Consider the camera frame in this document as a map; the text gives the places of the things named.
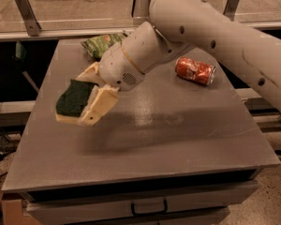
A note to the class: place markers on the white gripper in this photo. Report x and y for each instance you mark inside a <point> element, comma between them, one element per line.
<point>118,67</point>

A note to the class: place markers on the green and yellow sponge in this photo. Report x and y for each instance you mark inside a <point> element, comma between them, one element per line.
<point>73,101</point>

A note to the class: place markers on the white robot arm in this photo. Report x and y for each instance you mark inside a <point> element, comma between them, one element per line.
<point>174,28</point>

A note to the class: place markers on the green chip bag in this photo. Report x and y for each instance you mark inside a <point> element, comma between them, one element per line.
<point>96,46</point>

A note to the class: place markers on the red soda can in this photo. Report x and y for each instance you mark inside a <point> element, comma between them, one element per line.
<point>195,71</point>

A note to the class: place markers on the left metal bracket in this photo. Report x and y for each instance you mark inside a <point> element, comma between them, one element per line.
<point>30,21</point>

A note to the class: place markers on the metal window rail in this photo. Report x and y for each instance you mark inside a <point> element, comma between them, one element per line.
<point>85,33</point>

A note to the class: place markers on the grey drawer with handle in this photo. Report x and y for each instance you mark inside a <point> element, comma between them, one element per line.
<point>203,205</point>

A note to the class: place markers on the right metal bracket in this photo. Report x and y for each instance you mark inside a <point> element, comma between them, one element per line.
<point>230,8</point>

